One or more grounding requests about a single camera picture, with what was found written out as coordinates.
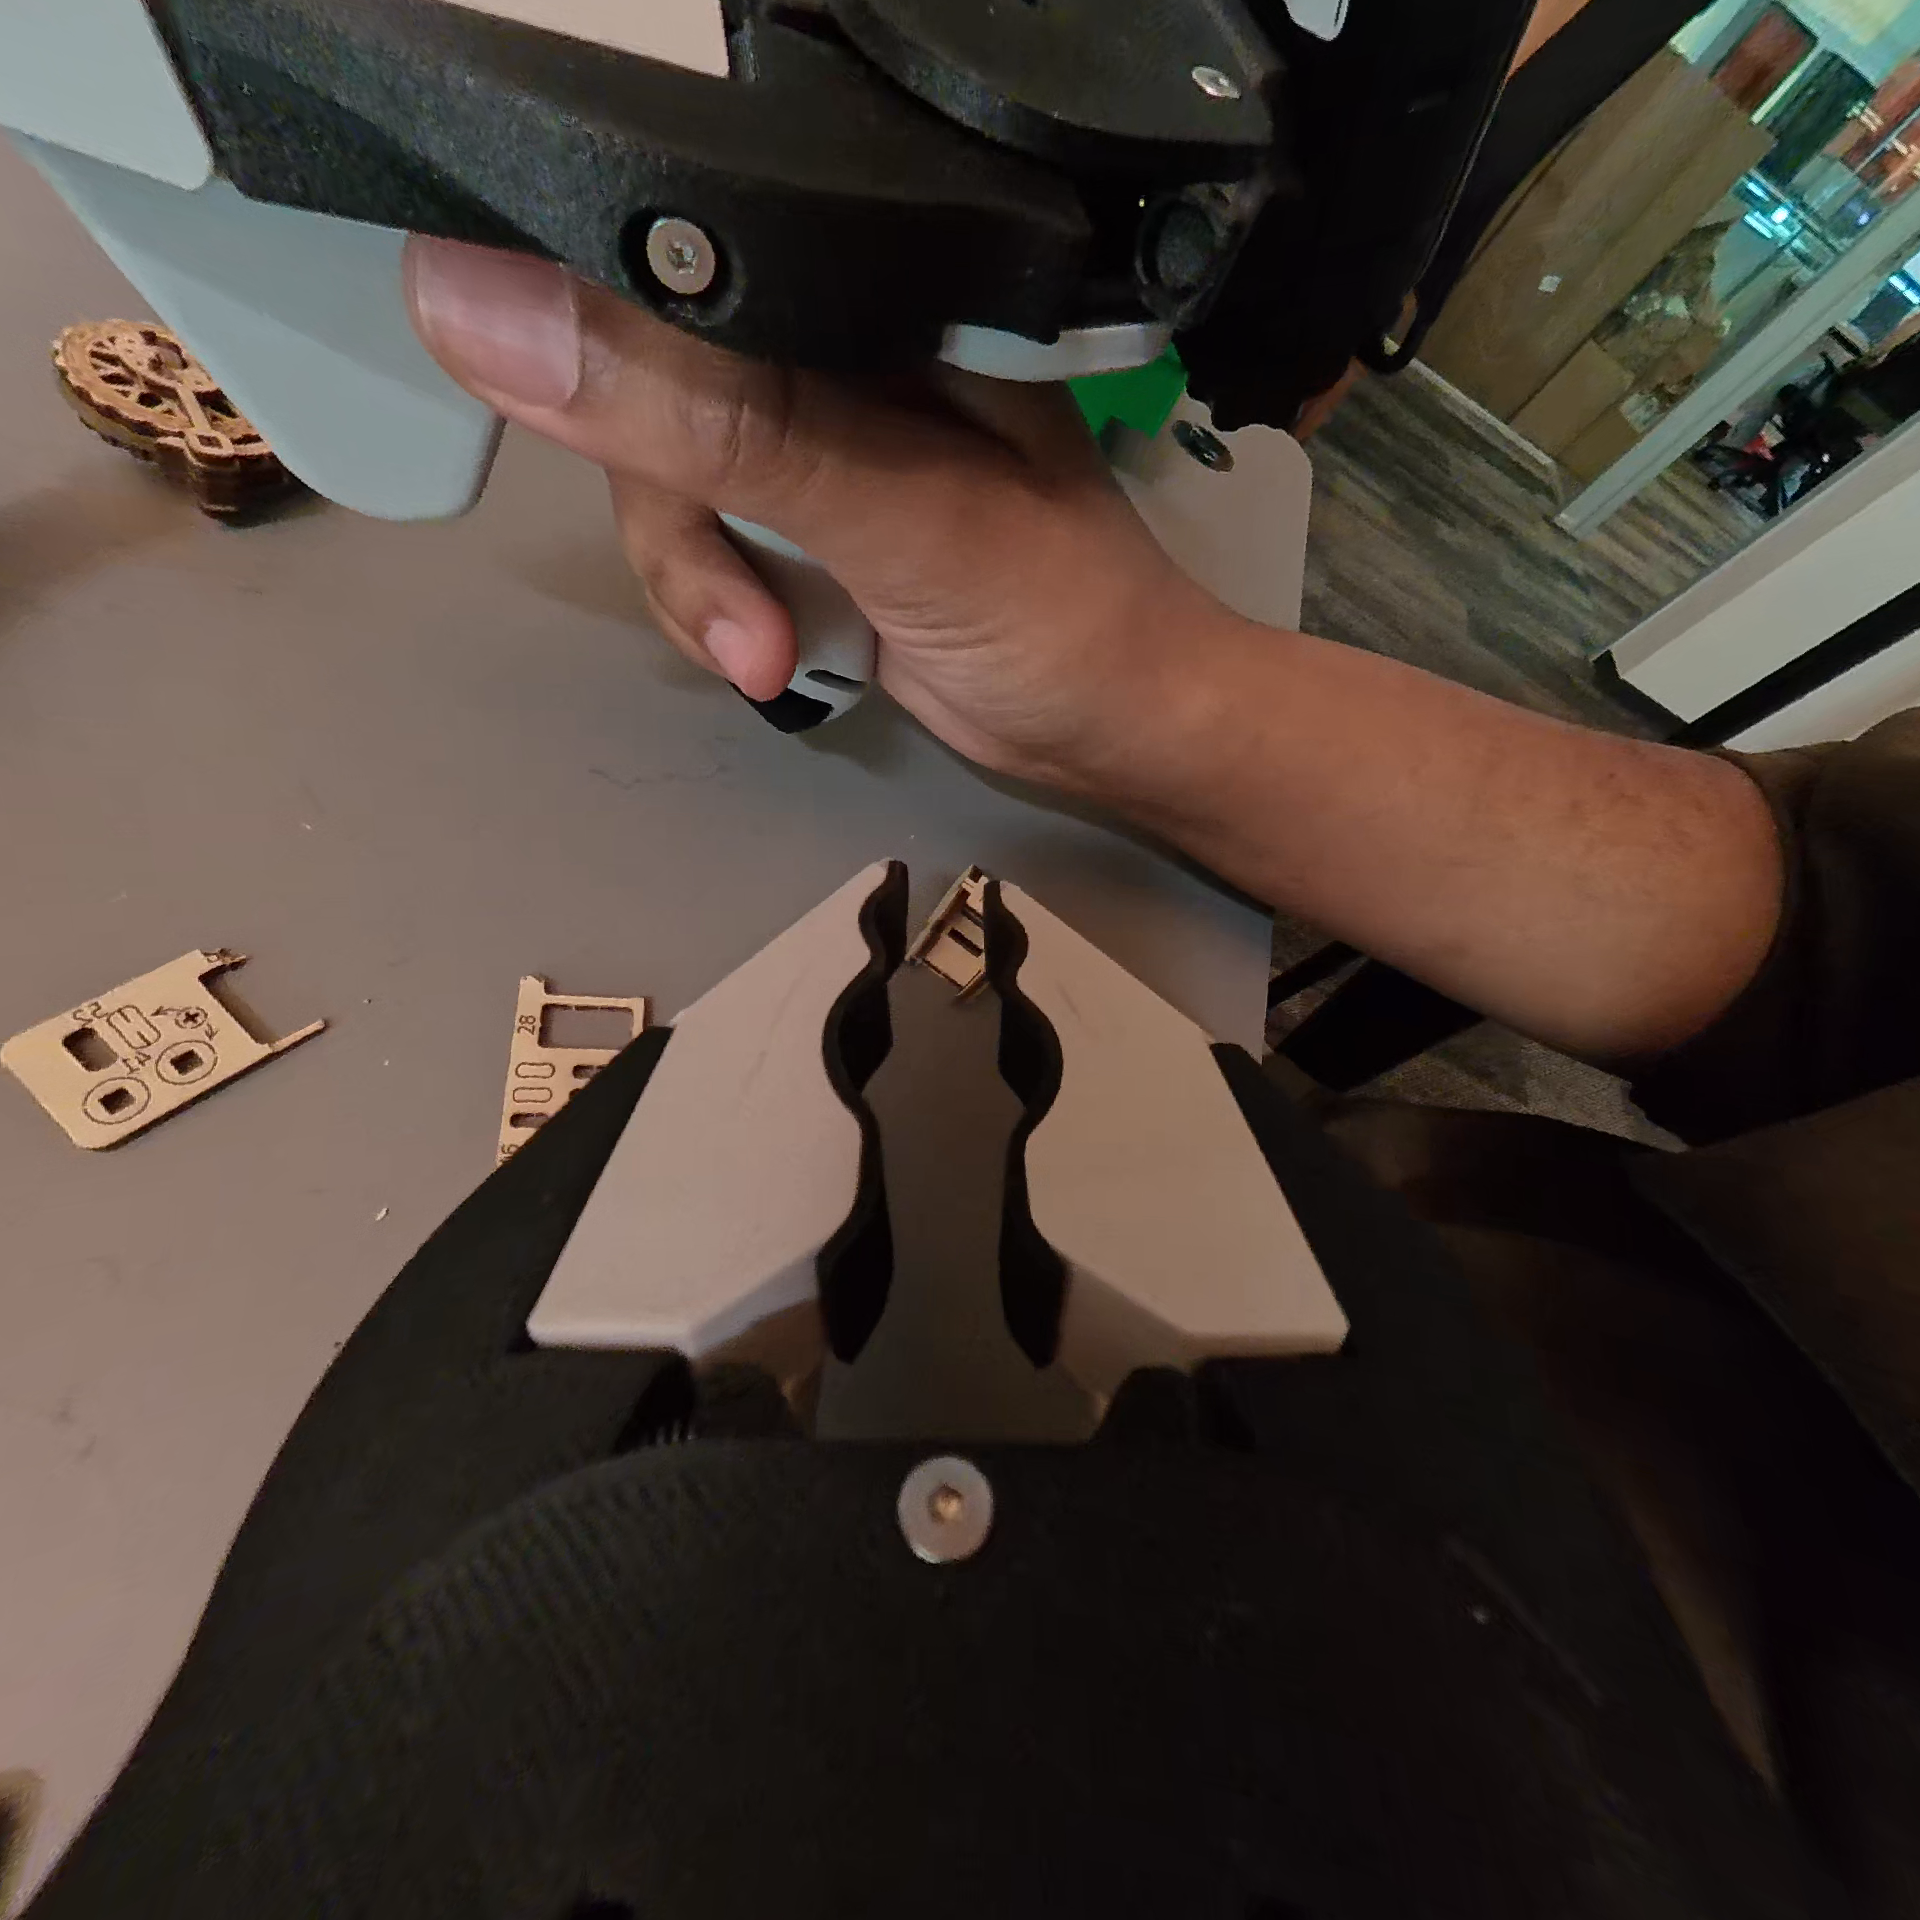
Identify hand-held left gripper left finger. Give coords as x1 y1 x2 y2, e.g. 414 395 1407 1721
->
527 858 915 1370

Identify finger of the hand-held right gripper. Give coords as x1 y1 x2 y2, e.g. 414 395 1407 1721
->
8 132 509 523
0 0 216 195

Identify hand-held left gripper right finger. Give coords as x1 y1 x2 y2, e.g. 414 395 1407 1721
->
979 879 1353 1379

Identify small boxy wooden piece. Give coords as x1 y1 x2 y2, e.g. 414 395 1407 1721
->
904 864 995 1009

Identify wooden piece square holes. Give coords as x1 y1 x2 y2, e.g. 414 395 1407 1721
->
0 948 330 1155

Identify person's right forearm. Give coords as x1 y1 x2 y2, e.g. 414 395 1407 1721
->
1049 608 1794 1075

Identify grey desk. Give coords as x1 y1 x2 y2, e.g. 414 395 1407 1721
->
0 141 1279 1893

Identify person's right hand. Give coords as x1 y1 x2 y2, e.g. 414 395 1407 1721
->
402 237 1281 794

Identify wooden wheel assembly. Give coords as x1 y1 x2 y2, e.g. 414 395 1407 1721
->
54 320 302 528

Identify slotted flat wooden piece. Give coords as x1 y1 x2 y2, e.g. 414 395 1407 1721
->
497 977 649 1169

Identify person's leg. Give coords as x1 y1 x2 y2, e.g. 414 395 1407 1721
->
1277 1050 1920 1920

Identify person's dark sleeve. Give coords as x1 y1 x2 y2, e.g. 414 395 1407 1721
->
1629 727 1920 1149

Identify wooden cabinet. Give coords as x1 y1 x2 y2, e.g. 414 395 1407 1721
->
1417 45 1778 482

